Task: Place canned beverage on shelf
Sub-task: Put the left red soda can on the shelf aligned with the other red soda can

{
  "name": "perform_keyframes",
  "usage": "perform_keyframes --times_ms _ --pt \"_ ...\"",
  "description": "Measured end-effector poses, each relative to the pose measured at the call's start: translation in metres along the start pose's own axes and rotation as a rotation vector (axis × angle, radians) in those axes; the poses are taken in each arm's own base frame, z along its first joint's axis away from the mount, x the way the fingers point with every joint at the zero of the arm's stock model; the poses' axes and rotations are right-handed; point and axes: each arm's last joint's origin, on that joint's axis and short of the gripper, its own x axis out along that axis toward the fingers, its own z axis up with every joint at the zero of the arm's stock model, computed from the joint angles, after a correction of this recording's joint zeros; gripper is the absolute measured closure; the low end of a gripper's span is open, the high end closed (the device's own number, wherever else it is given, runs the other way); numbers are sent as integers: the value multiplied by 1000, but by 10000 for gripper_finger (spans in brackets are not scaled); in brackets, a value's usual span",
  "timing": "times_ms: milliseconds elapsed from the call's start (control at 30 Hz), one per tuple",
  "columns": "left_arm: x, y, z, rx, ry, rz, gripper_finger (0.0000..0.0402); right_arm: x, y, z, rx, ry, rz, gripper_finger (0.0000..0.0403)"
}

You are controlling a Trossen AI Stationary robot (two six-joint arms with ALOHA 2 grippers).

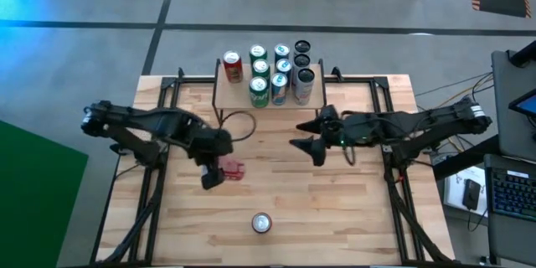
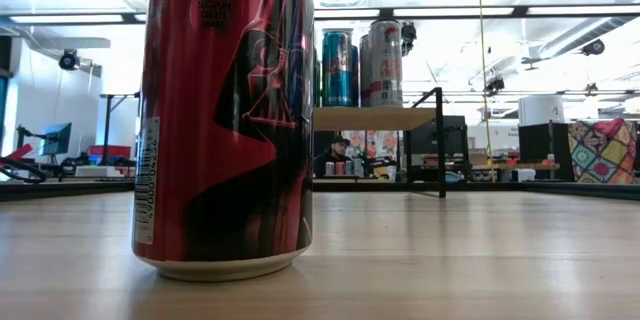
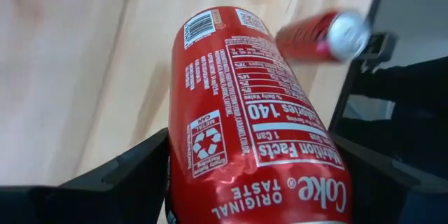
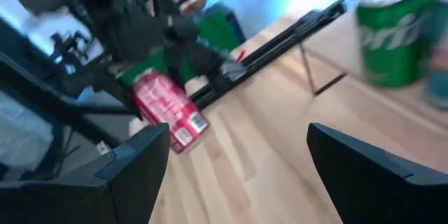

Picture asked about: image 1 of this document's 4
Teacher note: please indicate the green Sprite can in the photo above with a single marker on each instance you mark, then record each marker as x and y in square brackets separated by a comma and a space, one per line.
[258, 52]
[259, 92]
[261, 67]

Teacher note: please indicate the black pole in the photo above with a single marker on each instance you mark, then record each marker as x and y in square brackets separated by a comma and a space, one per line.
[525, 54]

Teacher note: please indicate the red Darth Vader cola can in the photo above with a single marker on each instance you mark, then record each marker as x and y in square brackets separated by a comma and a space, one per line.
[261, 223]

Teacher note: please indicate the black keyboard blue backlight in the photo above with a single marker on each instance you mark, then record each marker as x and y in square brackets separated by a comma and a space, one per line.
[513, 194]

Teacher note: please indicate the wooden shelf black legs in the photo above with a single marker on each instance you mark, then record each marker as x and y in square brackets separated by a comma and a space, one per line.
[232, 96]

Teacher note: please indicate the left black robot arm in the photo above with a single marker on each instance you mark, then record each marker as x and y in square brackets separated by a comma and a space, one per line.
[159, 123]

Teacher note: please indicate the black aluminium table frame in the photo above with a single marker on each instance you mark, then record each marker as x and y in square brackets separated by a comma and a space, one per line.
[168, 83]

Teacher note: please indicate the black phone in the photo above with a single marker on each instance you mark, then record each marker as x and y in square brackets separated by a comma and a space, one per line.
[472, 194]

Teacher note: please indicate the grey desk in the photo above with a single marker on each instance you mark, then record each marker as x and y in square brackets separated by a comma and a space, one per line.
[508, 134]

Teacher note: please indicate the black screen blue display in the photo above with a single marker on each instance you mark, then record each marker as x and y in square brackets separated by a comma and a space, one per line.
[527, 104]

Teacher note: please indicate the white paper sheet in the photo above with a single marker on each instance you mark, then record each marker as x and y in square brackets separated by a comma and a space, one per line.
[454, 192]

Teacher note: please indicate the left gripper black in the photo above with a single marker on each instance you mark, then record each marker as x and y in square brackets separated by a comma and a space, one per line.
[211, 144]

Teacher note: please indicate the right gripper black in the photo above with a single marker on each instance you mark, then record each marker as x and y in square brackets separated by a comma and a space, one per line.
[345, 130]

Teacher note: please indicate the green floor mat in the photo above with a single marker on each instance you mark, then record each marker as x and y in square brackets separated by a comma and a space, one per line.
[33, 201]

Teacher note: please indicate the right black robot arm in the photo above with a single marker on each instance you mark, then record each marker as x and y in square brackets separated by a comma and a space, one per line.
[431, 121]

